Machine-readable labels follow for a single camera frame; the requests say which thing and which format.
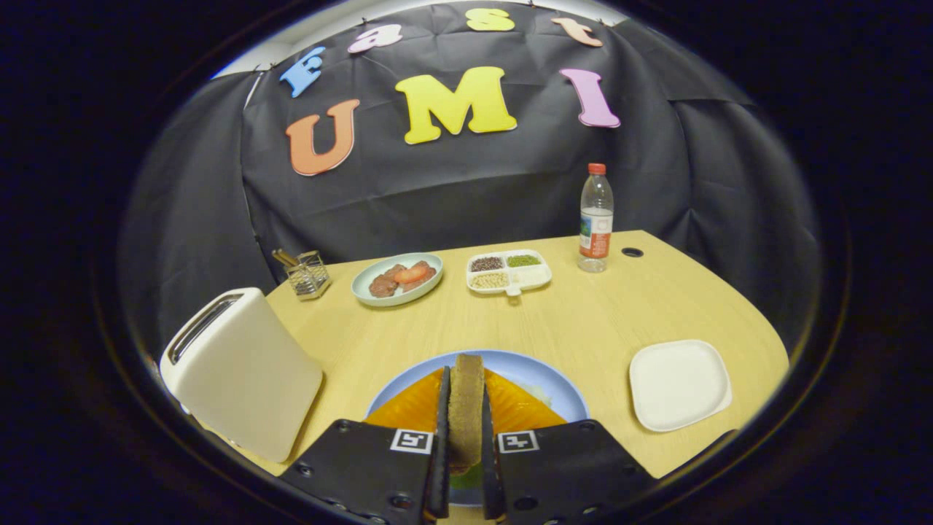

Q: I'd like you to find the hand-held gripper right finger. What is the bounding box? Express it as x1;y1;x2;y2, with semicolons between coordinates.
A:
481;368;657;525

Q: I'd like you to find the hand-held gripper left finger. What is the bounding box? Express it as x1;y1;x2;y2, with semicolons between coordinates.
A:
279;365;453;525

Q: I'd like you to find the green lettuce leaf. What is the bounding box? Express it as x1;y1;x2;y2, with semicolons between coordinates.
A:
450;381;553;491

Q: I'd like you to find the brown bread slice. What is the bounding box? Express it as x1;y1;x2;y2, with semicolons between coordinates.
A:
448;354;486;475

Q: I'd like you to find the blue round plate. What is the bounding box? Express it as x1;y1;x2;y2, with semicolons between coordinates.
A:
364;349;590;508

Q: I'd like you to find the pale green round plate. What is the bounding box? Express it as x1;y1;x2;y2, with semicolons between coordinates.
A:
351;252;444;308

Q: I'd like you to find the white divided dish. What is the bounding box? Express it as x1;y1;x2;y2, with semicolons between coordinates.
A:
466;249;553;297

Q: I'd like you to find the white square plate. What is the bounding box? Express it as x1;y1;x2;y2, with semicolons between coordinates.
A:
629;339;733;433

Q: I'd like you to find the white toaster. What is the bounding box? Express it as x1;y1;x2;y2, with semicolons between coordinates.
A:
160;287;324;463

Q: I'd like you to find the clear red-capped water bottle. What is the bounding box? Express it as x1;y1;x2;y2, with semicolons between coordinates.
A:
577;163;614;273

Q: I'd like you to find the black backdrop cloth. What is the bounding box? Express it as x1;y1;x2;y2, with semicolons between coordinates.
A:
120;0;823;351

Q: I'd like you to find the wire utensil holder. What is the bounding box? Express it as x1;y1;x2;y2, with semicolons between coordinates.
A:
284;251;331;301

